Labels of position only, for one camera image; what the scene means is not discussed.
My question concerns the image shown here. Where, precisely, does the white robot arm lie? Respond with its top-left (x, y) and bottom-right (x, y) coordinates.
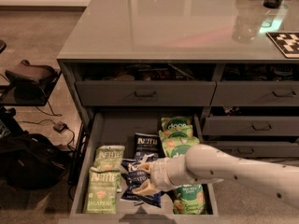
top-left (133, 144), bottom-right (299, 208)

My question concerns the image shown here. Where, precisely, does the blue kettle chip bag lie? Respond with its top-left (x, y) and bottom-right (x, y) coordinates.
top-left (121, 159), bottom-right (161, 207)
top-left (135, 133), bottom-right (161, 160)

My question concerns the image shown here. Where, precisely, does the front green Kettle jalapeno bag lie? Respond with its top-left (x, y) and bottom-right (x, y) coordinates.
top-left (84, 167), bottom-right (121, 214)

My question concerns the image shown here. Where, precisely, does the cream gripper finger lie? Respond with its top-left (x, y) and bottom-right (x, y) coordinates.
top-left (137, 162), bottom-right (152, 174)
top-left (133, 179), bottom-right (161, 196)

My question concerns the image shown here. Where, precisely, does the open grey middle drawer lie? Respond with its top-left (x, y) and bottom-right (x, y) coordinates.
top-left (59, 108), bottom-right (221, 224)

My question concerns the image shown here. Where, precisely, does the bottom right grey drawer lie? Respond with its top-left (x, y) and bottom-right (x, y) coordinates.
top-left (206, 141), bottom-right (299, 158)

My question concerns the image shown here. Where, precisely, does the top right grey drawer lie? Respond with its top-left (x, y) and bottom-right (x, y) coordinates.
top-left (211, 63), bottom-right (299, 106)

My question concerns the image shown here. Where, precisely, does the black power adapter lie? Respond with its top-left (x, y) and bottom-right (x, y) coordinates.
top-left (53, 121), bottom-right (67, 133)

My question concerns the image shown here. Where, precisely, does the back green Dang chip bag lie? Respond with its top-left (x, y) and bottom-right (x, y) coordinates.
top-left (161, 116), bottom-right (192, 130)

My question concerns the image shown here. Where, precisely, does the grey cabinet counter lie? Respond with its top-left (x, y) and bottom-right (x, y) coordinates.
top-left (55, 0), bottom-right (299, 185)

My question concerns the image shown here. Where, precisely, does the top left grey drawer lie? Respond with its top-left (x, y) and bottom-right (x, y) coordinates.
top-left (74, 63), bottom-right (218, 108)

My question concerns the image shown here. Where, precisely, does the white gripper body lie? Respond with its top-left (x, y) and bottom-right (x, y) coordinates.
top-left (150, 156), bottom-right (191, 191)

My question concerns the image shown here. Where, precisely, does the checkered marker board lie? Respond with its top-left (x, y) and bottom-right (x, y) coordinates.
top-left (266, 31), bottom-right (299, 59)

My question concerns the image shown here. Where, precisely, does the back green Kettle chip bag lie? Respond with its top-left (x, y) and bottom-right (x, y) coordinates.
top-left (91, 145), bottom-right (124, 193)

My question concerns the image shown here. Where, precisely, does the middle right grey drawer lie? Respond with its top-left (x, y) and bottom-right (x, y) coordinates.
top-left (203, 106), bottom-right (299, 136)

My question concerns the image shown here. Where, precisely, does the black backpack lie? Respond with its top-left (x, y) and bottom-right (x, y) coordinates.
top-left (0, 133), bottom-right (70, 189)

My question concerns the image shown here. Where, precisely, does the front green Dang chip bag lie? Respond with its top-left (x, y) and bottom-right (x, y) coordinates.
top-left (173, 185), bottom-right (206, 215)

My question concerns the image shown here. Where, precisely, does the green dang chip bag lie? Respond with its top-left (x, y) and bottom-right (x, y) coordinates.
top-left (173, 185), bottom-right (206, 215)
top-left (161, 116), bottom-right (192, 130)
top-left (159, 125), bottom-right (193, 141)
top-left (161, 137), bottom-right (200, 158)

